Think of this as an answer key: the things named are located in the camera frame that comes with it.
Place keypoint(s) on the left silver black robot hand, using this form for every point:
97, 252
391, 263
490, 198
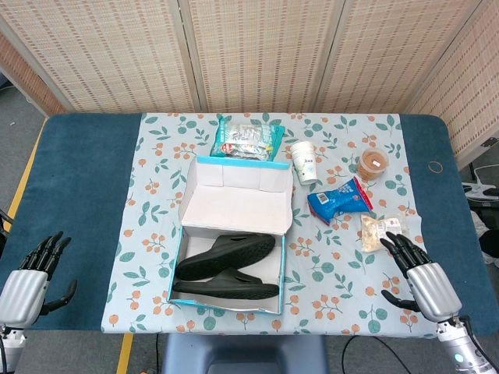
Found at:
23, 296

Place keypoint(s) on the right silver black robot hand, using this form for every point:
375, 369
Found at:
434, 290

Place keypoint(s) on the black rubber slipper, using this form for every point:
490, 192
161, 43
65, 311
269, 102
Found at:
234, 288
230, 253

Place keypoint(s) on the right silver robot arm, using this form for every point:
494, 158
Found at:
462, 350

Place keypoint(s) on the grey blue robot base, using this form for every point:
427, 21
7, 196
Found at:
241, 354

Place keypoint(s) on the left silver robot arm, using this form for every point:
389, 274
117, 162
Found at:
9, 346

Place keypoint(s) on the blue white cardboard shoe box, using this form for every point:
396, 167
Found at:
238, 202

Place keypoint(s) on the black object beside table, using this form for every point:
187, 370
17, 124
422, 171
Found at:
489, 245

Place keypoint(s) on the clear bag of nuts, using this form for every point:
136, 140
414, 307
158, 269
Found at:
374, 231

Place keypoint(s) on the floral leaf print tablecloth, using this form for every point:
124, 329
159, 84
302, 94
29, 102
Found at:
335, 280

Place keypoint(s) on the white office chair base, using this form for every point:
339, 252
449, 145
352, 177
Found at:
481, 189

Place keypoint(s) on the tan rubber band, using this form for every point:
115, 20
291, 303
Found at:
429, 167

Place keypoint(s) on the blue red snack bag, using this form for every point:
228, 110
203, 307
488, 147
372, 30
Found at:
337, 200

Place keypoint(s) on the clear tub of brown snacks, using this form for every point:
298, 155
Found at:
373, 163

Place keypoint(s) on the white paper cup stack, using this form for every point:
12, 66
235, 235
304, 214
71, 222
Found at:
305, 163

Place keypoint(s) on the teal silver snack bag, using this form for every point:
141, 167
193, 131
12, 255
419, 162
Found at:
243, 138

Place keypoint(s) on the woven bamboo folding screen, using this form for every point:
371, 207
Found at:
257, 54

